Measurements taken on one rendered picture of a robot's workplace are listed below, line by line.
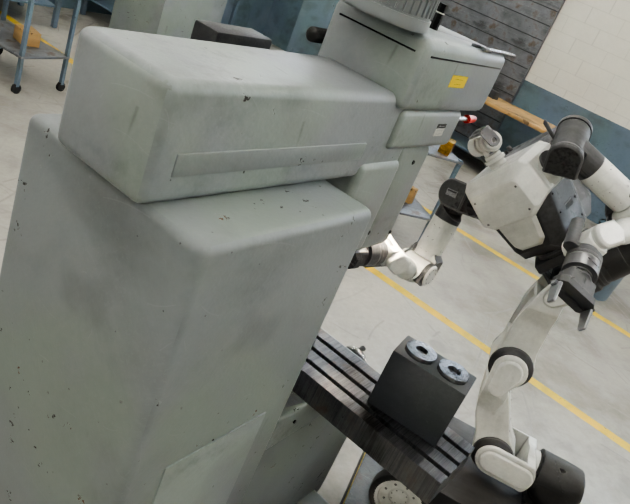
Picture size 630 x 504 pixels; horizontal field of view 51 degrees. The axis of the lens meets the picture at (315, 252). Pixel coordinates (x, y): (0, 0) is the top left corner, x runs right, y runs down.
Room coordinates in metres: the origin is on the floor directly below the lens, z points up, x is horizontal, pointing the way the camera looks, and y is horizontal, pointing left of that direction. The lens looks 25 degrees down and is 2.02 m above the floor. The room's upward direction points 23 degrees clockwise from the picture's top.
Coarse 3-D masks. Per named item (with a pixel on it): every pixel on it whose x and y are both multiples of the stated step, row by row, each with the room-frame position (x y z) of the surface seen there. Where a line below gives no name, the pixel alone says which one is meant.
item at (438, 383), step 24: (408, 336) 1.65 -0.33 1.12; (408, 360) 1.53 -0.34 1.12; (432, 360) 1.55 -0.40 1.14; (384, 384) 1.54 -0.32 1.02; (408, 384) 1.52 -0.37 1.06; (432, 384) 1.50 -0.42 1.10; (456, 384) 1.51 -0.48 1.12; (384, 408) 1.53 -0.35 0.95; (408, 408) 1.51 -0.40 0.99; (432, 408) 1.49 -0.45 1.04; (456, 408) 1.48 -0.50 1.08; (432, 432) 1.48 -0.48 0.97
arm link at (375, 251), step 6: (372, 246) 1.79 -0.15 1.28; (378, 246) 1.81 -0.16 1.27; (360, 252) 1.73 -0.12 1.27; (366, 252) 1.76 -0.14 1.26; (372, 252) 1.78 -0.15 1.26; (378, 252) 1.80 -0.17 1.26; (354, 258) 1.71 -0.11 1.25; (360, 258) 1.72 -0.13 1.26; (366, 258) 1.76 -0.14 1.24; (372, 258) 1.78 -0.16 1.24; (378, 258) 1.80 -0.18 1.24; (354, 264) 1.71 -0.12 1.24; (360, 264) 1.75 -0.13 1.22; (366, 264) 1.78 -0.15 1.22; (372, 264) 1.80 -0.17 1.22
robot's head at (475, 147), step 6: (474, 138) 2.04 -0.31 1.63; (480, 138) 2.02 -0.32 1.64; (468, 144) 2.07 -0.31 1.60; (474, 144) 2.04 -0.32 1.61; (480, 144) 2.01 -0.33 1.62; (474, 150) 2.04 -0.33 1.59; (480, 150) 2.02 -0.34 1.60; (486, 150) 1.98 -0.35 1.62; (498, 150) 2.03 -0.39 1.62; (486, 156) 2.02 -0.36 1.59; (492, 156) 2.01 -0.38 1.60; (498, 156) 2.00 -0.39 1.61; (486, 162) 2.02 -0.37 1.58
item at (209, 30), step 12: (204, 24) 1.52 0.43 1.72; (216, 24) 1.57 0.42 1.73; (192, 36) 1.53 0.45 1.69; (204, 36) 1.52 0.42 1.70; (216, 36) 1.50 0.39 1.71; (228, 36) 1.53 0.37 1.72; (240, 36) 1.57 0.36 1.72; (252, 36) 1.61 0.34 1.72; (264, 36) 1.67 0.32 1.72; (264, 48) 1.65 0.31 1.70
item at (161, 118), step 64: (128, 64) 0.91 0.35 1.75; (192, 64) 1.00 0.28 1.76; (256, 64) 1.18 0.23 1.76; (320, 64) 1.42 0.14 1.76; (64, 128) 0.96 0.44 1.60; (128, 128) 0.90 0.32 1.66; (192, 128) 0.93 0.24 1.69; (256, 128) 1.06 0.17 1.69; (320, 128) 1.23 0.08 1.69; (384, 128) 1.45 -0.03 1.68; (128, 192) 0.88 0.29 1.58; (192, 192) 0.97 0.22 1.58
